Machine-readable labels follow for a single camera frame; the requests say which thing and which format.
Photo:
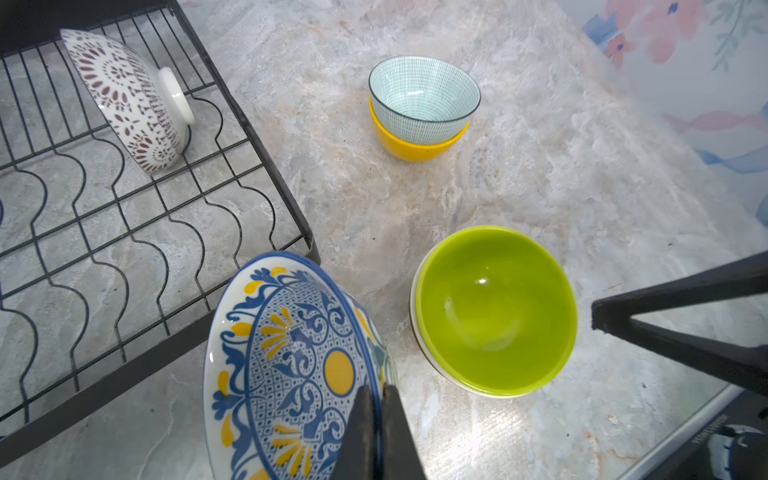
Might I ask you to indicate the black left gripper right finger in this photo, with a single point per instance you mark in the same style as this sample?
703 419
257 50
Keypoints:
400 459

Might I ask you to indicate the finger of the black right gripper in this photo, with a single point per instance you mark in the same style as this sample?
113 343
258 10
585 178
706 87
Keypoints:
742 366

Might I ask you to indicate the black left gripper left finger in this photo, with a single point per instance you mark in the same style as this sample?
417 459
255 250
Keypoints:
356 459

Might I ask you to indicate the blue yellow patterned bowl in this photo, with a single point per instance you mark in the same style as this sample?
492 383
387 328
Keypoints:
287 351

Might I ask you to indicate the lime green bowl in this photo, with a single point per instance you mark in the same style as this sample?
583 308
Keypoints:
493 312

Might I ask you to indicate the white maroon patterned bowl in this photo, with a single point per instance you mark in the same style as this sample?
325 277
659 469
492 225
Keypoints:
145 106

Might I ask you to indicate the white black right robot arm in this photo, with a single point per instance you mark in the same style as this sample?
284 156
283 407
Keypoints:
727 437

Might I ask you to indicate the white bowl under green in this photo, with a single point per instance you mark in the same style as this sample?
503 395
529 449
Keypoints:
420 348

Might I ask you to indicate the teal striped bowl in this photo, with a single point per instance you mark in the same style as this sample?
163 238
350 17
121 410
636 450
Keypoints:
422 100

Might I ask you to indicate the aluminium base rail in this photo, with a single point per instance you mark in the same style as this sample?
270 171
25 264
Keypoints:
679 437

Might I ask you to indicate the black wire dish rack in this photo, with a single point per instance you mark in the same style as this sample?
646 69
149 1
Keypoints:
109 273

